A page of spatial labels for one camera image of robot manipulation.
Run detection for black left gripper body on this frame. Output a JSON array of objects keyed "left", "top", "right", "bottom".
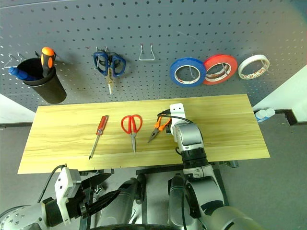
[{"left": 68, "top": 182, "right": 96, "bottom": 219}]

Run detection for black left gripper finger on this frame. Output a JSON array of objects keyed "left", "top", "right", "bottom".
[
  {"left": 83, "top": 174, "right": 112, "bottom": 190},
  {"left": 87, "top": 190, "right": 122, "bottom": 215}
]

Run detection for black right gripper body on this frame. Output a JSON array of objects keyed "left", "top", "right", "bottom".
[{"left": 165, "top": 119, "right": 175, "bottom": 135}]

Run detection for orange black needle-nose pliers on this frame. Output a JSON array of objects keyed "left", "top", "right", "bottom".
[{"left": 147, "top": 115, "right": 172, "bottom": 144}]

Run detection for red handled scissors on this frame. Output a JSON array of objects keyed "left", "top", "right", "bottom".
[{"left": 120, "top": 114, "right": 143, "bottom": 154}]

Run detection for blue tape roll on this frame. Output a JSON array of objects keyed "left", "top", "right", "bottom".
[{"left": 169, "top": 57, "right": 207, "bottom": 87}]

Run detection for red handled screwdriver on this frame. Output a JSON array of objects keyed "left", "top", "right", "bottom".
[{"left": 88, "top": 115, "right": 109, "bottom": 160}]

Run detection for black tool cup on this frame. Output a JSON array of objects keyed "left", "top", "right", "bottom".
[{"left": 17, "top": 57, "right": 67, "bottom": 104}]

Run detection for grey metal pegboard panel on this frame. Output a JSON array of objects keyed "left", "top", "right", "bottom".
[{"left": 0, "top": 0, "right": 307, "bottom": 113}]

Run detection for red tape roll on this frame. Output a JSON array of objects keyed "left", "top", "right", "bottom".
[{"left": 202, "top": 54, "right": 238, "bottom": 86}]

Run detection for white tape roll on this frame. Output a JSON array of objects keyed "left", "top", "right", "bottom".
[{"left": 237, "top": 54, "right": 271, "bottom": 80}]

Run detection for orange black screwdriver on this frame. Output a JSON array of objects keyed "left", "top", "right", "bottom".
[{"left": 40, "top": 46, "right": 56, "bottom": 78}]

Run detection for blue marker pen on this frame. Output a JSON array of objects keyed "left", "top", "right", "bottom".
[{"left": 8, "top": 67, "right": 38, "bottom": 81}]

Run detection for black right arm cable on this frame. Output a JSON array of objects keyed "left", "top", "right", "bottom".
[{"left": 157, "top": 109, "right": 194, "bottom": 230}]

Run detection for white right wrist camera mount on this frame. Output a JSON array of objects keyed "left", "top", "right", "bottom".
[{"left": 169, "top": 103, "right": 187, "bottom": 123}]

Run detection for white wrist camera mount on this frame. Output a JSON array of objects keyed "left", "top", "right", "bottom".
[
  {"left": 169, "top": 103, "right": 187, "bottom": 123},
  {"left": 54, "top": 167, "right": 82, "bottom": 225}
]

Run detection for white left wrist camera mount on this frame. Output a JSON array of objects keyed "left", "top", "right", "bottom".
[{"left": 54, "top": 167, "right": 82, "bottom": 225}]

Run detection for metal wire loop hook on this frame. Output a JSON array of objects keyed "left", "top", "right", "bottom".
[{"left": 138, "top": 43, "right": 155, "bottom": 61}]

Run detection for blue handled scissors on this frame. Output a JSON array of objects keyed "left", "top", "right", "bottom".
[{"left": 93, "top": 51, "right": 127, "bottom": 95}]

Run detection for dark navy handled scissors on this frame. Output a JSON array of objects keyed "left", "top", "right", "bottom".
[{"left": 102, "top": 49, "right": 120, "bottom": 72}]

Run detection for metal wire pegboard hook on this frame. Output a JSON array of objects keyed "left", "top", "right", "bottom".
[{"left": 4, "top": 53, "right": 26, "bottom": 68}]

